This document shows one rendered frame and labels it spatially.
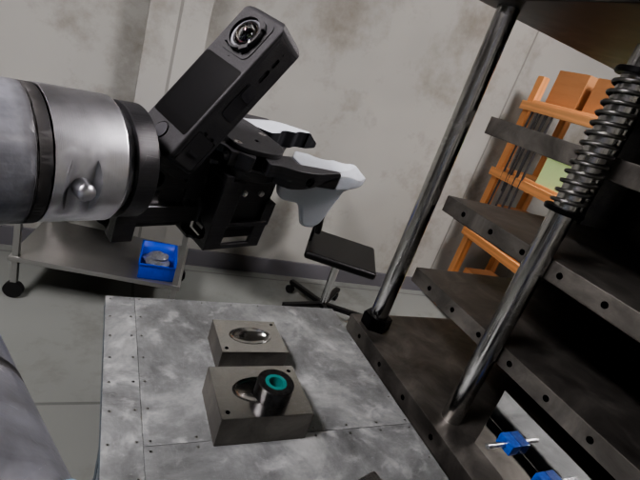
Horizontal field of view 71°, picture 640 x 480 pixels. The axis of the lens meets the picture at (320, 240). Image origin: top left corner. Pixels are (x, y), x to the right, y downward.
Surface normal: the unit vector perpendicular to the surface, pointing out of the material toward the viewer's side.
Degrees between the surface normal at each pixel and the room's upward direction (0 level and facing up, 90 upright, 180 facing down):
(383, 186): 90
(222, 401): 0
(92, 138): 56
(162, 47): 90
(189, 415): 0
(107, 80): 90
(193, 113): 61
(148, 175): 84
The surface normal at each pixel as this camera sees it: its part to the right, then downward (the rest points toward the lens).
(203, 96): -0.36, -0.33
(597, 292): -0.88, -0.12
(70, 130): 0.74, -0.11
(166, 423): 0.30, -0.89
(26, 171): 0.72, 0.36
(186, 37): 0.33, 0.44
